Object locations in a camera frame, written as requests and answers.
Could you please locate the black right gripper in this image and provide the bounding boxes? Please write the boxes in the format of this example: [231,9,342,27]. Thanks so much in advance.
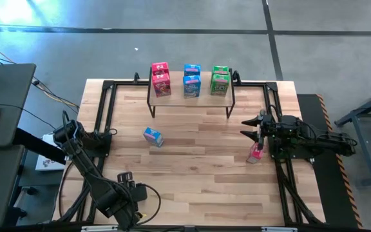
[240,109,281,151]

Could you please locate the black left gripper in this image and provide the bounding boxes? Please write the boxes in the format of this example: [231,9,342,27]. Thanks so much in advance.
[117,171,147,204]

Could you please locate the red Froot Loops cereal box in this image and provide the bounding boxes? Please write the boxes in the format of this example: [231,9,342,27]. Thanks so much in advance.
[151,73,173,98]
[246,143,265,164]
[151,61,170,75]

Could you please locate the blue Rice Krispies cereal box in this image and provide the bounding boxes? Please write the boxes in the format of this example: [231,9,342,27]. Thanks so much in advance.
[143,127,164,148]
[184,64,202,77]
[182,75,202,99]

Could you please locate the green Apple Jacks cereal box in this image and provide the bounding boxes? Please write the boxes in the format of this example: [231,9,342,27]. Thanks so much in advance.
[210,73,231,97]
[211,65,231,75]

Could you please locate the wooden shelf black metal legs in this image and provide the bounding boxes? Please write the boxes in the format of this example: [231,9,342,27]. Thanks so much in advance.
[146,66,236,119]

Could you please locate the white box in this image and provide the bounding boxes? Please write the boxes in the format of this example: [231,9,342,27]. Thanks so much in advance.
[35,133,68,171]

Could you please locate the black metal beam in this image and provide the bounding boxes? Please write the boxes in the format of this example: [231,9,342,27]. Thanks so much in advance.
[13,128,68,165]

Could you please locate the black mat striped edge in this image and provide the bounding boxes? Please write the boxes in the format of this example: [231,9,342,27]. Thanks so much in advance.
[296,93,364,229]

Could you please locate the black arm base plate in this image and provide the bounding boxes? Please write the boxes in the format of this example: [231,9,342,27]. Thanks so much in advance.
[267,133,315,160]
[64,131,112,158]

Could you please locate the silver metal bracket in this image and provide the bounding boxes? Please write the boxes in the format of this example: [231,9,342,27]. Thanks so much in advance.
[261,226,298,232]
[81,225,119,232]

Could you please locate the black cable bundle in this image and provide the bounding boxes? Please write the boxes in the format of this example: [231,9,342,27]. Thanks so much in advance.
[275,159,323,225]
[58,156,106,223]

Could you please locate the black aluminium table frame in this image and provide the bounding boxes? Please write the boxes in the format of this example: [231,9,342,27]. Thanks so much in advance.
[56,79,325,226]

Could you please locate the yellow floor cable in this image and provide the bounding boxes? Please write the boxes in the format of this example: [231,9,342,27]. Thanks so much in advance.
[0,37,80,109]

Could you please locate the thin black keyboard cable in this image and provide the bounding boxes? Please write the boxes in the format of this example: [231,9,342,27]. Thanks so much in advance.
[0,102,57,130]

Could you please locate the black floor cable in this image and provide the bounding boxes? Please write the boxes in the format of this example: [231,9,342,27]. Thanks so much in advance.
[0,52,81,114]

